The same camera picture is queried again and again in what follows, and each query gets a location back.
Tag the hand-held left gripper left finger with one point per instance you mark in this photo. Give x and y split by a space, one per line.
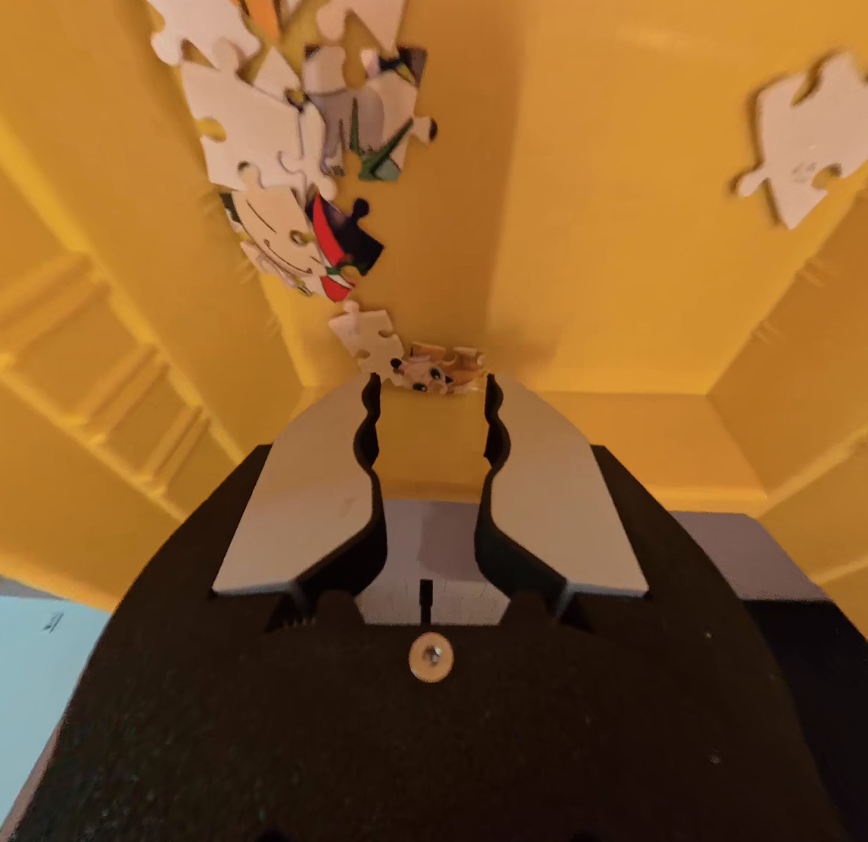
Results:
305 509

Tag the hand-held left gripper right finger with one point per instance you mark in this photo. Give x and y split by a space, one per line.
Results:
556 509

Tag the heap of printed puzzle pieces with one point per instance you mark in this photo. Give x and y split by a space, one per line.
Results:
237 130

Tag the yellow plastic bin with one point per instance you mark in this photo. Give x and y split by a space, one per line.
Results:
610 245

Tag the tan cat puzzle piece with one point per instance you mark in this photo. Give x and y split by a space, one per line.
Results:
424 374

